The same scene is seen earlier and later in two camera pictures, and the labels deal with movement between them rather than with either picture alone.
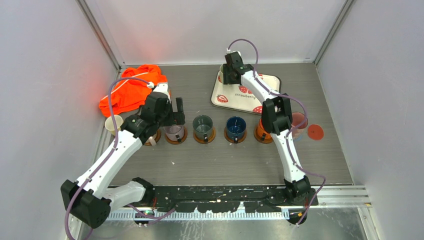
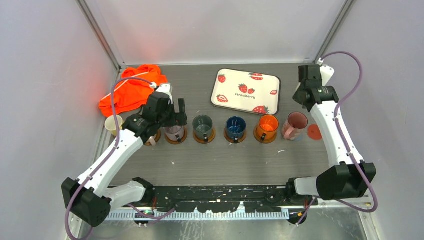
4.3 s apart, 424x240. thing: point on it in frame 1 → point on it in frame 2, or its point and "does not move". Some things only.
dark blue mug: [236, 127] does not move
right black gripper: [226, 79] → [295, 96]
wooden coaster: [211, 138] does not move
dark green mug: [202, 126] does not move
